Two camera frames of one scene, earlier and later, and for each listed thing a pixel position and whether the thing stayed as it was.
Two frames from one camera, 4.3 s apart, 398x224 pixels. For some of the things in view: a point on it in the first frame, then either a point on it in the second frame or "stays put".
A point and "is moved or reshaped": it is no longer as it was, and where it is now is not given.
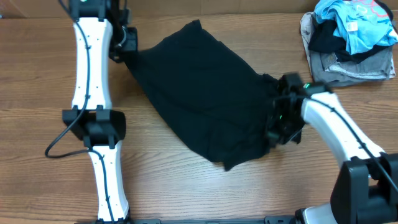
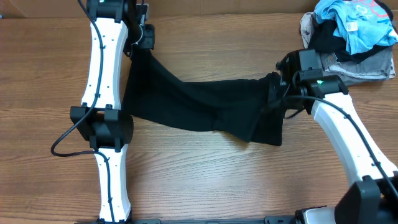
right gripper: [272, 132] → [301, 107]
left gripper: [131, 45] → [147, 43]
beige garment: [306, 22] stays put
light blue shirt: [364, 24] stays put
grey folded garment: [325, 68] stays put
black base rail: [267, 220] stays put
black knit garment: [224, 107] is moved or reshaped
